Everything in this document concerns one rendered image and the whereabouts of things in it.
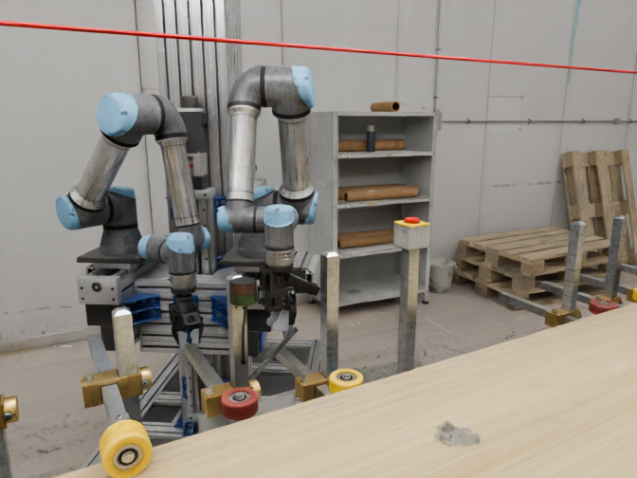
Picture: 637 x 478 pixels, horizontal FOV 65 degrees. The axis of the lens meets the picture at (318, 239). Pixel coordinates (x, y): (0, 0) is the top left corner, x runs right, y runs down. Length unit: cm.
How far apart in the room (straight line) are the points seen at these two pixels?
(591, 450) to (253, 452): 62
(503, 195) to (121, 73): 356
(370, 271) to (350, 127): 125
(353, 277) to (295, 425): 336
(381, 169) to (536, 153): 180
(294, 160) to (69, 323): 263
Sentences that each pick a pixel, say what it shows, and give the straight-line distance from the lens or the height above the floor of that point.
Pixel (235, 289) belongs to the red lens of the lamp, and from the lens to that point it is 111.
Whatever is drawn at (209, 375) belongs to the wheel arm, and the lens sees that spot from 135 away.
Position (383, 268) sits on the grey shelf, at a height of 21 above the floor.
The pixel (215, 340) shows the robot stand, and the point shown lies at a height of 74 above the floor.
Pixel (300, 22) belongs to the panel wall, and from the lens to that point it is 402.
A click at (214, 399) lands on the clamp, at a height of 86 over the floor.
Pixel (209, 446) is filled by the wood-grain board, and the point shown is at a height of 90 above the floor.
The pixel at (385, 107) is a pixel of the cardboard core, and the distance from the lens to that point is 398.
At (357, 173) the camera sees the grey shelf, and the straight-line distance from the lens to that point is 420.
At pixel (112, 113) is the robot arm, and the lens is 152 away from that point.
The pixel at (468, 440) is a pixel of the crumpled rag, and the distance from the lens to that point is 105.
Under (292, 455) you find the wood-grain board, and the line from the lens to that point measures 99.
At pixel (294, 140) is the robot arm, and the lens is 154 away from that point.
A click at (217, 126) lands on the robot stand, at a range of 188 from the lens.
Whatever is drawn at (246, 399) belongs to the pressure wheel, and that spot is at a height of 91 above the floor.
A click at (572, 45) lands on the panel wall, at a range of 578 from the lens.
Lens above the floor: 149
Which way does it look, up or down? 13 degrees down
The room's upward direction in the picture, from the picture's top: straight up
